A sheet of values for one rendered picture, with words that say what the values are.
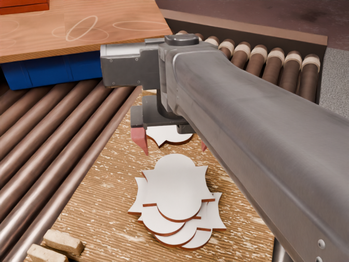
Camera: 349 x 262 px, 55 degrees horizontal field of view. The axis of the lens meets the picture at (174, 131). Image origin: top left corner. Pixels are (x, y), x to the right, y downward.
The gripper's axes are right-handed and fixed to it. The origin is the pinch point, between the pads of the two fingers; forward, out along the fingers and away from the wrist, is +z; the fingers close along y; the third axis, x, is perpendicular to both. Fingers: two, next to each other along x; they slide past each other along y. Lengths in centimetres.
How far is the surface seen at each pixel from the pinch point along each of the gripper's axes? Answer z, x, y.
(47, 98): 9.6, 27.9, -28.6
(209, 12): 105, 271, 62
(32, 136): 9.4, 14.8, -29.5
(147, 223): 4.3, -11.5, -5.4
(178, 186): 3.3, -5.8, 0.0
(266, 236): 7.1, -14.1, 13.3
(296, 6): 104, 276, 152
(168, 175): 3.4, -3.2, -1.5
